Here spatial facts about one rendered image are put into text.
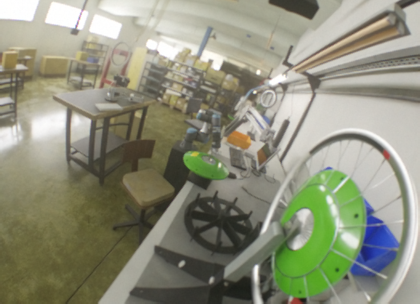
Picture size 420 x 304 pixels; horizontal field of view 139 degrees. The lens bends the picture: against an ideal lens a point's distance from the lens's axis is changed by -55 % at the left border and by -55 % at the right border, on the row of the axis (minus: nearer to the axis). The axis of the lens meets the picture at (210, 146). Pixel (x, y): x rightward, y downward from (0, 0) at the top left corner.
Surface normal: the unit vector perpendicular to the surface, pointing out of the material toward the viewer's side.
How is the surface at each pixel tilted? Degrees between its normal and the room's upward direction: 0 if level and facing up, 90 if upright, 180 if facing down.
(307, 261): 91
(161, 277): 0
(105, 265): 0
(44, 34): 90
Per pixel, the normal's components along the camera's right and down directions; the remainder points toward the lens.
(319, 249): -0.90, -0.38
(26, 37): 0.90, 0.42
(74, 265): 0.37, -0.86
